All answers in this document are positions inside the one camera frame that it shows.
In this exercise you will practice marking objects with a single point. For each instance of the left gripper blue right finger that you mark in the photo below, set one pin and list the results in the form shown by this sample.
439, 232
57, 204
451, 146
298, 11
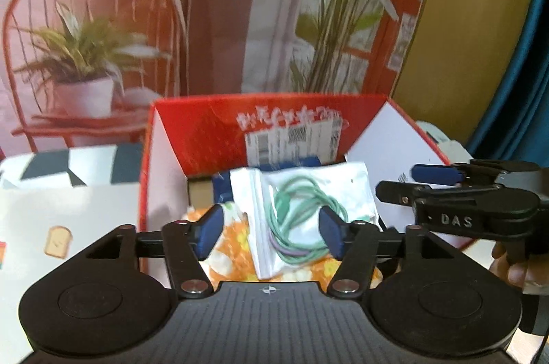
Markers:
335, 232

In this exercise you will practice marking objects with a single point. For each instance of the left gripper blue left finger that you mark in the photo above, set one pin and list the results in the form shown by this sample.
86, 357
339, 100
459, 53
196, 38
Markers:
206, 231

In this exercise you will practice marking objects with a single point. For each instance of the orange floral fabric pouch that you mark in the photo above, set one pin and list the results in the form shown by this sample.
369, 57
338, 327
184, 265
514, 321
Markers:
231, 259

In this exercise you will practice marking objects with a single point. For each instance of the clear bag with green cable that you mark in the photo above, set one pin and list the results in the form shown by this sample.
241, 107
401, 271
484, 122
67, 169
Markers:
282, 210

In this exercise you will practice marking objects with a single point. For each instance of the printed living room backdrop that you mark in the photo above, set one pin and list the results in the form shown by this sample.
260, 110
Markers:
211, 47

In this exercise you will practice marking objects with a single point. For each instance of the person right hand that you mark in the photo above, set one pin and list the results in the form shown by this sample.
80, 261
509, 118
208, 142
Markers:
531, 277

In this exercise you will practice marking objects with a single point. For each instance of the teal curtain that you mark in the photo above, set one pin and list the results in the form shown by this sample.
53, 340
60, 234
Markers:
515, 125

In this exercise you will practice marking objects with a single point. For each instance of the red strawberry cardboard box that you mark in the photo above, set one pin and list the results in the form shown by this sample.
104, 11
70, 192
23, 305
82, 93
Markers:
198, 125

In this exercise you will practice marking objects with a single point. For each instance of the bear pattern tablecloth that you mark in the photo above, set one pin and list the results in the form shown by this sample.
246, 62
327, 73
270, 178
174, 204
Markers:
55, 203

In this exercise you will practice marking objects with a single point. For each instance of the yellow wooden panel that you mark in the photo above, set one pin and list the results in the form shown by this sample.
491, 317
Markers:
461, 49

